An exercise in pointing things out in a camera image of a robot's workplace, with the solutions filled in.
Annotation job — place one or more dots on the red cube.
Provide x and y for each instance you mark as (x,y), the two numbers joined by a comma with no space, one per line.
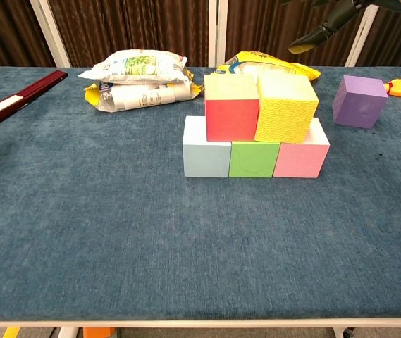
(230,119)

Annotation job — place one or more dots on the white green-print snack bag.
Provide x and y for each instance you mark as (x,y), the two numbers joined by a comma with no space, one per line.
(133,67)

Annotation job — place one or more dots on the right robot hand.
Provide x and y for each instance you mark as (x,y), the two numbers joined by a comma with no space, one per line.
(318,35)

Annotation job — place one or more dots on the yellow-edged crumpled clear bag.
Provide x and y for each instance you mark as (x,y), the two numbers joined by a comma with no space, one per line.
(143,96)

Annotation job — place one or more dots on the green cube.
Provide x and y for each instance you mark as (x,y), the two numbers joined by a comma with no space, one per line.
(254,160)

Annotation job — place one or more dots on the blue table cloth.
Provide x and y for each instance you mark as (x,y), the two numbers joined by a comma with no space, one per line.
(200,246)

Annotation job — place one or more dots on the yellow cube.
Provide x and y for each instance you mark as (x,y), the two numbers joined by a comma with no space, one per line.
(284,112)

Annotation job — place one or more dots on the white table leg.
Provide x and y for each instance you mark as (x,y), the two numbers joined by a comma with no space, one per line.
(337,332)
(68,332)

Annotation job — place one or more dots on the purple cube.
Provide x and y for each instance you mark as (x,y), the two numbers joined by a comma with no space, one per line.
(358,105)

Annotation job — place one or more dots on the yellow snack bag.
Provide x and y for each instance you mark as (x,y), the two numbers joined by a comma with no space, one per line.
(256,60)

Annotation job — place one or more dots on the black table caster wheel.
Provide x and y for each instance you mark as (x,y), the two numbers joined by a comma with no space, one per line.
(349,331)

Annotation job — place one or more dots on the maroon and white long box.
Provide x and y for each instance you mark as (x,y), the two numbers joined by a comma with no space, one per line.
(17,96)

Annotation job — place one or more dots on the yellow floor tape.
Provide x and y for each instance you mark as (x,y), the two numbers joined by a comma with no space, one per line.
(11,332)

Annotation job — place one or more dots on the pink cube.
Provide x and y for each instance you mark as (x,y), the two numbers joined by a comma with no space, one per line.
(299,160)

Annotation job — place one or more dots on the orange object under table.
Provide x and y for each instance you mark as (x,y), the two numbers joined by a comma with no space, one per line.
(97,332)

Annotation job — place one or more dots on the light blue cube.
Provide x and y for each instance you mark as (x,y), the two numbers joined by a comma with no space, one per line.
(205,160)

